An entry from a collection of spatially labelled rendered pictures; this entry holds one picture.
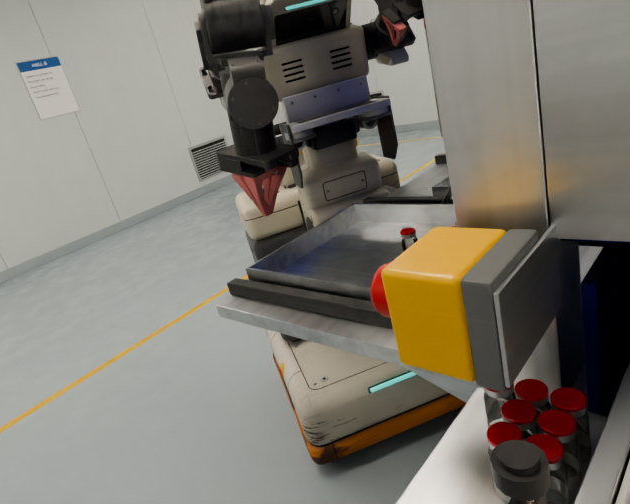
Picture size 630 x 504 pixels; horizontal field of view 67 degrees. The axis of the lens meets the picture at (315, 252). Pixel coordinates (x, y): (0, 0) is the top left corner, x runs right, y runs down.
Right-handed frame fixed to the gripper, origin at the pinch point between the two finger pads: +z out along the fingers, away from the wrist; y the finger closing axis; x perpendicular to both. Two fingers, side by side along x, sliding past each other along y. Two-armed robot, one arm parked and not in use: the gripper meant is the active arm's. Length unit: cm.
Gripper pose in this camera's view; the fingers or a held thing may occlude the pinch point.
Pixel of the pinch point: (267, 209)
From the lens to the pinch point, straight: 70.5
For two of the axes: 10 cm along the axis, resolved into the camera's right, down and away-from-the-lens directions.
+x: 6.3, -4.5, 6.3
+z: 1.2, 8.6, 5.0
